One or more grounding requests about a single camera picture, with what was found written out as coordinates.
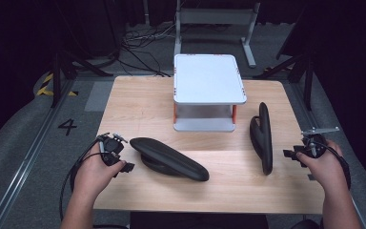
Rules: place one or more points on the black tripod stand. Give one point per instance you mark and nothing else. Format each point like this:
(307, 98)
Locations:
(305, 73)
(60, 70)

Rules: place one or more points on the yellow black hazard tape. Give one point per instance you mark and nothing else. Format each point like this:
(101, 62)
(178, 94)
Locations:
(46, 87)

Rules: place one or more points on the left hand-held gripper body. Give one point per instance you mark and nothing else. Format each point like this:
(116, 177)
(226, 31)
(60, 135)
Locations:
(111, 148)

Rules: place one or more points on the metal floor rail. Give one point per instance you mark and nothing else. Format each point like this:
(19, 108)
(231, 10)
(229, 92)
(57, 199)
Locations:
(308, 111)
(28, 156)

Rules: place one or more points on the black slipper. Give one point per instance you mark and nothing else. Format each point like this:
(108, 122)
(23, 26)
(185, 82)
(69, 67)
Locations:
(263, 136)
(171, 159)

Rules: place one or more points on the grey tape piece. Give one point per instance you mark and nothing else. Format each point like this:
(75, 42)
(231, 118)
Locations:
(311, 177)

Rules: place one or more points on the person's left hand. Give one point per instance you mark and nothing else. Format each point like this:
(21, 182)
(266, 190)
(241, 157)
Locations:
(92, 175)

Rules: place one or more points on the grey metal stand frame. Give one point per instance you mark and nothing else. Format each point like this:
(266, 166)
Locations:
(216, 16)

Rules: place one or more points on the white two-tier shoe rack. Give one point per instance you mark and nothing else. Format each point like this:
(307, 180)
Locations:
(208, 79)

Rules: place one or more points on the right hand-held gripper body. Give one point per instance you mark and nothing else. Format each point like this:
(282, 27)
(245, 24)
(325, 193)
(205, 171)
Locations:
(315, 146)

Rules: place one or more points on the person's right hand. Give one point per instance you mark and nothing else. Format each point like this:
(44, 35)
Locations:
(327, 171)

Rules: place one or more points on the person's dark clothing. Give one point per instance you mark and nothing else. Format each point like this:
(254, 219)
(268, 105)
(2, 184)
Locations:
(200, 221)

